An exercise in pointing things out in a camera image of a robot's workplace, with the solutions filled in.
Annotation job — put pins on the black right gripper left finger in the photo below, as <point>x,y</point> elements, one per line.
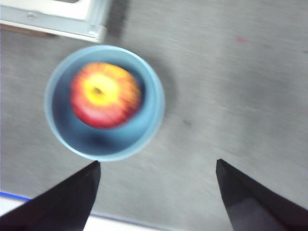
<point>60,207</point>

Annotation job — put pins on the blue bowl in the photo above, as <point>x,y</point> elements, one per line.
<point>106,146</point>

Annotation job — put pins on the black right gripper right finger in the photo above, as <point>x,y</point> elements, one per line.
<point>260,207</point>

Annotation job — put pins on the red yellow apple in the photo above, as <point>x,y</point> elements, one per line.
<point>106,96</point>

